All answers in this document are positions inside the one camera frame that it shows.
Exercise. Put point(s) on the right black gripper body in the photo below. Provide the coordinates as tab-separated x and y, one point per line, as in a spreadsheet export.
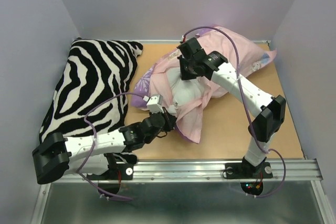
188	69

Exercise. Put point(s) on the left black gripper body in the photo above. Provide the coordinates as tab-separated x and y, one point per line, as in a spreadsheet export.
167	127

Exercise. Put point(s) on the white pillow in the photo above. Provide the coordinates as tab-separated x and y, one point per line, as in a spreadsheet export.
184	91

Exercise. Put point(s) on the purple pink princess pillowcase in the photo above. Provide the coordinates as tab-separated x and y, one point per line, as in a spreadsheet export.
241	52

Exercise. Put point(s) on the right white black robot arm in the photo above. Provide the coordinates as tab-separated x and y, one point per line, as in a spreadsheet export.
265	112

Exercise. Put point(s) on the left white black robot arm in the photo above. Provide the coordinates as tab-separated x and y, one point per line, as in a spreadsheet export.
57	155

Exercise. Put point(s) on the zebra striped pillow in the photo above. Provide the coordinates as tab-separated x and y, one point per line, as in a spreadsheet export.
92	88

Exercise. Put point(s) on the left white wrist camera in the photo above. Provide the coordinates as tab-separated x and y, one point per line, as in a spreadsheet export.
154	103

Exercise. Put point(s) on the aluminium mounting rail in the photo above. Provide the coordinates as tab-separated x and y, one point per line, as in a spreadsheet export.
211	171

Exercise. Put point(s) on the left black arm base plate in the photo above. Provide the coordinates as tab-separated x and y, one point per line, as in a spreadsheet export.
123	171

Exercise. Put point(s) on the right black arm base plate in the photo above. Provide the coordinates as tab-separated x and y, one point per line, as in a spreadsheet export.
241	170

